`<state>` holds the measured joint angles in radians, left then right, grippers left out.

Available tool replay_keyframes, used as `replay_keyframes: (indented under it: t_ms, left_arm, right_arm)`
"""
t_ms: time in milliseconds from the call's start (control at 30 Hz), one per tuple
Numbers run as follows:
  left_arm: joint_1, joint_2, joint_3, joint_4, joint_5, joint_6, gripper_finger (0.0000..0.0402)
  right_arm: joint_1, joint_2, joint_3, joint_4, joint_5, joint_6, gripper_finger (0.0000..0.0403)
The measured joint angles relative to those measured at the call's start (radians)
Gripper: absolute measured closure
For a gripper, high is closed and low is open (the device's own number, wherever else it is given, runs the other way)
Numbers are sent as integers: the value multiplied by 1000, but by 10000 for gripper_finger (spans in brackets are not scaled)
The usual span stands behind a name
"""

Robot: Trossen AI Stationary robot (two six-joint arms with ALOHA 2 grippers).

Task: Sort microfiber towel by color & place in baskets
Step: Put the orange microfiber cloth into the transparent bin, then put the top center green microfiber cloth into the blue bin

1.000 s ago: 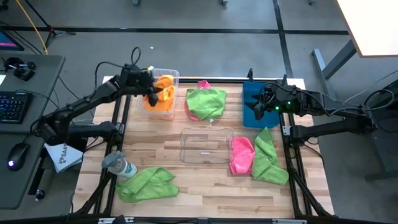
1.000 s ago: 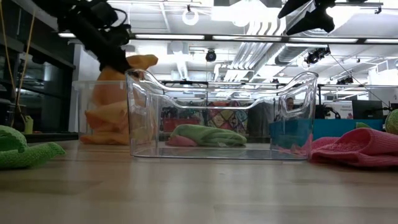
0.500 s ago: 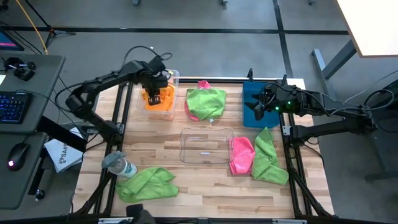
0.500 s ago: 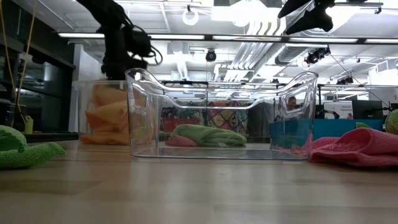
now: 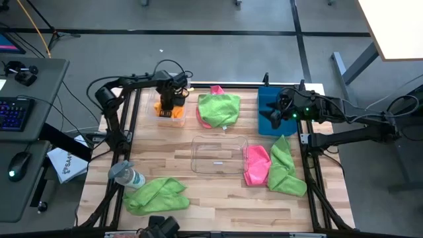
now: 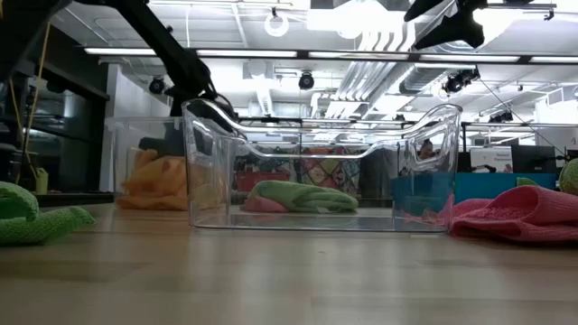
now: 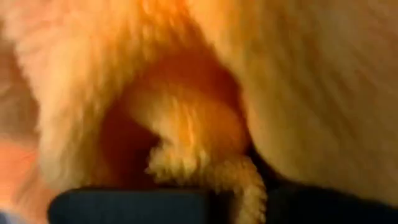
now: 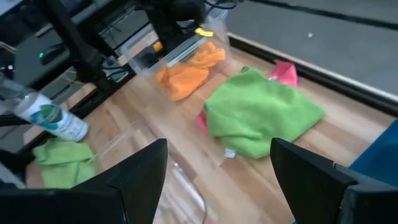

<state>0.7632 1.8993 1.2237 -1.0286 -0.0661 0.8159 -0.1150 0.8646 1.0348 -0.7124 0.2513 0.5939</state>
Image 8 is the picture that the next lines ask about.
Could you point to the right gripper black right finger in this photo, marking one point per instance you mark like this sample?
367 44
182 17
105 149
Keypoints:
317 189

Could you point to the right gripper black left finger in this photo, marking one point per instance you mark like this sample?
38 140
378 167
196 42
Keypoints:
130 193

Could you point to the orange microfiber towel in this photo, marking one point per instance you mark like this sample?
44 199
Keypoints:
183 81
210 56

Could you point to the green microfiber towel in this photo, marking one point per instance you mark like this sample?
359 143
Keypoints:
65 163
261 115

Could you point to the pink microfiber towel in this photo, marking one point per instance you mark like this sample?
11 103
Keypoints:
284 74

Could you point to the clear plastic storage bin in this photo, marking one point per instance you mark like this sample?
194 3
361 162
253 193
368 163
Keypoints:
146 65

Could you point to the blue plastic bin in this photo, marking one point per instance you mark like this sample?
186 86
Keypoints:
379 155

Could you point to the white spray bottle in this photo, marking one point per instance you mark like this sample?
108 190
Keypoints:
53 119

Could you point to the black computer mouse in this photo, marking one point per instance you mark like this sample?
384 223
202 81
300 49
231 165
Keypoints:
53 53

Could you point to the black frame post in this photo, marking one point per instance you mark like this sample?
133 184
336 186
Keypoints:
81 49

